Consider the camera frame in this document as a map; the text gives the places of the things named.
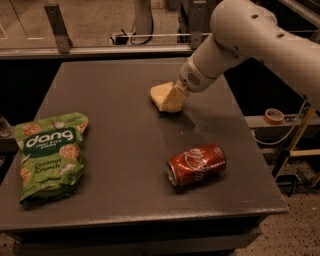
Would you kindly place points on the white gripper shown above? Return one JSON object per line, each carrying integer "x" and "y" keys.
{"x": 192, "y": 79}

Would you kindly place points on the yellow sponge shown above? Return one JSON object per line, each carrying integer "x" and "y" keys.
{"x": 157, "y": 95}

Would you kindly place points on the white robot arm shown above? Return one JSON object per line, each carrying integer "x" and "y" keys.
{"x": 240, "y": 29}

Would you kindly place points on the green rice chip bag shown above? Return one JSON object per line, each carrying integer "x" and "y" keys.
{"x": 52, "y": 157}

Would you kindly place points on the red coca-cola can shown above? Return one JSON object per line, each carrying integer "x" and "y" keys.
{"x": 195, "y": 164}

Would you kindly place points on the orange tape roll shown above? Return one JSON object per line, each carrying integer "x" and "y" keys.
{"x": 273, "y": 116}

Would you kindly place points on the metal guard rail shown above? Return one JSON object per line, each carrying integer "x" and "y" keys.
{"x": 97, "y": 52}

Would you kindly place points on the right metal rail bracket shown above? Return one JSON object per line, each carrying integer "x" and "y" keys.
{"x": 196, "y": 22}

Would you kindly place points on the metal rail bracket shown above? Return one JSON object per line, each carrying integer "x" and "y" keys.
{"x": 196, "y": 22}
{"x": 59, "y": 30}

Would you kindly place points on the left metal rail bracket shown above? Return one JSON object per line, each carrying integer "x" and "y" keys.
{"x": 59, "y": 30}

